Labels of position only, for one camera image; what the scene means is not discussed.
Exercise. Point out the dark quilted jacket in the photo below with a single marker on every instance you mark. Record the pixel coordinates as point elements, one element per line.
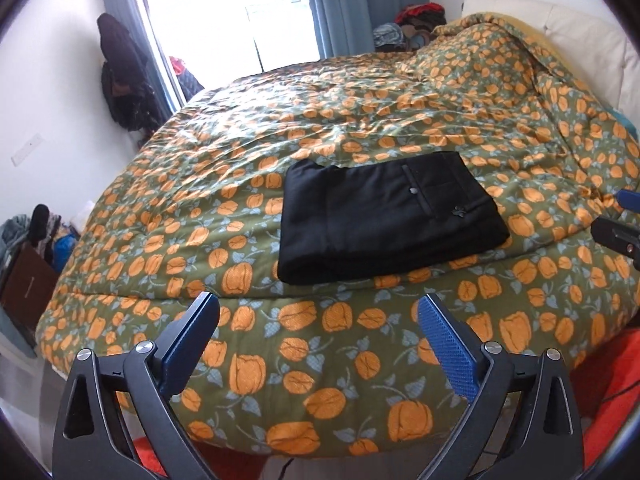
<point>186,77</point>

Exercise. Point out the orange fuzzy cloth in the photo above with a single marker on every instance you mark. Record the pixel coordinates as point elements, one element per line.
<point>607,400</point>

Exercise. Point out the blue bag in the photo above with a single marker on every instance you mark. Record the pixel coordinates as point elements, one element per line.
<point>64,246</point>

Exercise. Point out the white wall plate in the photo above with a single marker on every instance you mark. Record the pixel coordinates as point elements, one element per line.
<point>26,150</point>

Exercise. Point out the grey blue curtain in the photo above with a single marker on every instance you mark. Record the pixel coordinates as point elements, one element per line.
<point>135,40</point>

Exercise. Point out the grey green cloth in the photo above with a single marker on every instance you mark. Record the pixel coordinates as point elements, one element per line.
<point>12,240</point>

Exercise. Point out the black upright object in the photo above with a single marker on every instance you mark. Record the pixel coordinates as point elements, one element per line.
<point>39,225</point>

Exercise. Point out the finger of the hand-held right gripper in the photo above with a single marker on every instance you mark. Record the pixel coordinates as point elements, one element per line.
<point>616,234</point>
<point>631,197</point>

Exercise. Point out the hanging dark clothes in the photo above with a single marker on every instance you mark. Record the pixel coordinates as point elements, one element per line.
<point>125,80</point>

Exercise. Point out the pumpkin print green blanket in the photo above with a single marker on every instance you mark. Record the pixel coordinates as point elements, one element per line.
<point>350,110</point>

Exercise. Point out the white pillow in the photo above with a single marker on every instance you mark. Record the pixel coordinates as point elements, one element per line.
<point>590,45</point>

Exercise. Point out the pile of colourful clothes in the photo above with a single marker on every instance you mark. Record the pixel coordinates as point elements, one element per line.
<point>410,25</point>

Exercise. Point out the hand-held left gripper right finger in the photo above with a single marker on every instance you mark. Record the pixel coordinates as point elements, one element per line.
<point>450,347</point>

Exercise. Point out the window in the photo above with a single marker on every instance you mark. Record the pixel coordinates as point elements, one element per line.
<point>225,15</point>

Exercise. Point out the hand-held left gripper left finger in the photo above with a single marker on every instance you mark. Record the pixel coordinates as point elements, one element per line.
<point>186,345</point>

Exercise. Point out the black pants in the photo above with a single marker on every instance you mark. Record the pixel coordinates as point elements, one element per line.
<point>380,225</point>

